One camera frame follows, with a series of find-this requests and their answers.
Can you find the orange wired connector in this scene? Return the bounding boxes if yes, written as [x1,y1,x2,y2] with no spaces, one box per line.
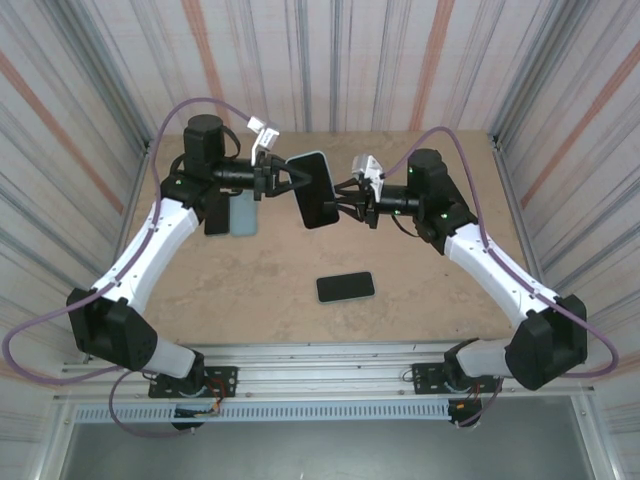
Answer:
[448,383,485,415]
[173,380,224,417]

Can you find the aluminium table edge rail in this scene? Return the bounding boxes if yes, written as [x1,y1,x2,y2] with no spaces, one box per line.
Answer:
[84,134,154,364]
[490,133,566,357]

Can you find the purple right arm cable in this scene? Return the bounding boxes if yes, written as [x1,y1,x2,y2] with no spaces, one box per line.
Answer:
[380,126,620,430]

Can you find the black phone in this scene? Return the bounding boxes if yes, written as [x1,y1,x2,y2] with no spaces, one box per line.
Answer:
[285,151,342,231]
[315,271,377,305]

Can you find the light teal phone case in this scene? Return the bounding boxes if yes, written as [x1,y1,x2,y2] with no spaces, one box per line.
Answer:
[228,191,260,238]

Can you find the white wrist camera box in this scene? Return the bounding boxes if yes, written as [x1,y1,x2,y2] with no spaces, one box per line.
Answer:
[247,115,281,166]
[351,153,385,194]

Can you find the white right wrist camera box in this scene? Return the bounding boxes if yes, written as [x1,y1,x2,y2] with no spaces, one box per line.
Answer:
[351,153,385,194]

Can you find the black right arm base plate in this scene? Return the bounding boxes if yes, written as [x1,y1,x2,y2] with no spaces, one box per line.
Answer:
[410,362,503,396]

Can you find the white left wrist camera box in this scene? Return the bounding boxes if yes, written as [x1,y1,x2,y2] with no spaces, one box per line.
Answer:
[247,115,281,166]

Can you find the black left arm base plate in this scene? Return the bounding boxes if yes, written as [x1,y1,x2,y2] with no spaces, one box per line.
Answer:
[148,366,239,400]

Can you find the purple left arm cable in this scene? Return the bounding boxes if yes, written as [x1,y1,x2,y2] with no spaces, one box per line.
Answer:
[2,97,261,440]

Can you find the aluminium mounting rail frame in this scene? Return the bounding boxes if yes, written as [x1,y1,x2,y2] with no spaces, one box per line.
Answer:
[52,341,597,403]

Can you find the grey metal panel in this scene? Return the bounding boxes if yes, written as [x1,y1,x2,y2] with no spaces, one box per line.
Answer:
[37,422,624,480]

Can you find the slotted white cable duct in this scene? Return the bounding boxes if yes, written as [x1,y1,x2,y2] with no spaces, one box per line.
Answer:
[73,402,451,424]

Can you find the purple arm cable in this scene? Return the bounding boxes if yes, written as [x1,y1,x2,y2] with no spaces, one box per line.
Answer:
[380,126,620,430]
[2,97,261,440]

